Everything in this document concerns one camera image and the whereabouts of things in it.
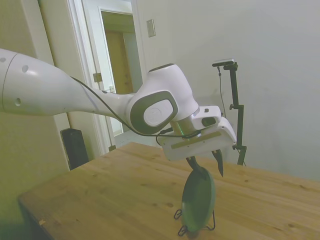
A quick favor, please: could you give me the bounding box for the flat wrist camera bar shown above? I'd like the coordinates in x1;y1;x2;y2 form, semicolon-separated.
170;131;224;150

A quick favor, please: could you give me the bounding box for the thin black camera cable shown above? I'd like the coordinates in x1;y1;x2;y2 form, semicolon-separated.
216;65;226;119

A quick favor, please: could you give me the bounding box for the brown wooden door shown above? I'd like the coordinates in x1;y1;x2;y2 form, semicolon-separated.
104;29;134;95

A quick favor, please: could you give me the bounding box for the black jointed camera stand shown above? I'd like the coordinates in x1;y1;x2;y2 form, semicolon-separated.
223;62;249;167

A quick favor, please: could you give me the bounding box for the white door frame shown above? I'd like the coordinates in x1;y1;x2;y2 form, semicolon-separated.
66;0;149;157

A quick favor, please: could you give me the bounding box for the black tower box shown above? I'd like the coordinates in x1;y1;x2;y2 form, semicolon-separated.
60;127;90;172

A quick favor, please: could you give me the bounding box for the black wire plate rack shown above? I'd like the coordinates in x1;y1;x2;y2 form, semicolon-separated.
173;209;217;237

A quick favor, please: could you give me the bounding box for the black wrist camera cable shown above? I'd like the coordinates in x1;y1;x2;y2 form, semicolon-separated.
70;75;201;149

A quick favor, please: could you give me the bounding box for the white wall switch plate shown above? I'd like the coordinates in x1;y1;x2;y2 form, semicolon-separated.
145;18;157;39

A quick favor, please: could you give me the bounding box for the grey exterior camera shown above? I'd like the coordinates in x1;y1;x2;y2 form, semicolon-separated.
211;57;237;68

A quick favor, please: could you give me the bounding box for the green round plate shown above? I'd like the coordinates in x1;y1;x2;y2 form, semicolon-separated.
181;166;217;232

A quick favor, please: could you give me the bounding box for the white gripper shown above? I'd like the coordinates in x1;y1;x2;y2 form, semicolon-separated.
161;116;237;179

